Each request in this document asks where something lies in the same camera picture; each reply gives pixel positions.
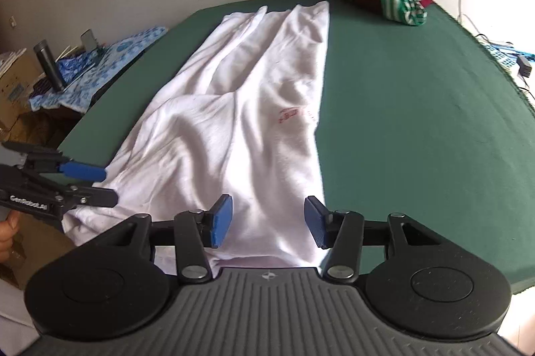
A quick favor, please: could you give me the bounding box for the person's left hand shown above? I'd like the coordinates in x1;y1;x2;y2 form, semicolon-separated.
0;211;21;264

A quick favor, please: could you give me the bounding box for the black bottle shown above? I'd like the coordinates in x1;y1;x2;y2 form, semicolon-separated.
34;40;66;92

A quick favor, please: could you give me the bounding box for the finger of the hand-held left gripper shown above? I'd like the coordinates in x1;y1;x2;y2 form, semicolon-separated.
58;161;108;184
63;184;120;211

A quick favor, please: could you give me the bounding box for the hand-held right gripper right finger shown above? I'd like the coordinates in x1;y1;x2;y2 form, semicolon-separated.
303;195;444;282

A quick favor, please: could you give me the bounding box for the blue patterned cloth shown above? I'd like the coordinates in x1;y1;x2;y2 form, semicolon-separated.
28;26;169;113

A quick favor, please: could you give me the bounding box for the black power adapter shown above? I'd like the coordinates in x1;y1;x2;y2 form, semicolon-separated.
517;54;534;78

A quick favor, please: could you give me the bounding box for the green felt table cover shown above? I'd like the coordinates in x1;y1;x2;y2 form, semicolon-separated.
56;0;535;296

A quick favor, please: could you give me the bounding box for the cardboard box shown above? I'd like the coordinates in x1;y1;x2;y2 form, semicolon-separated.
0;50;47;133

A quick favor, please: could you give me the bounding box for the white t-shirt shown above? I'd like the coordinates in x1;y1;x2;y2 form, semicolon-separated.
63;2;332;275

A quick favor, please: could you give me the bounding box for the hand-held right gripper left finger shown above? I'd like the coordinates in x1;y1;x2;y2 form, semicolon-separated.
99;194;234;284

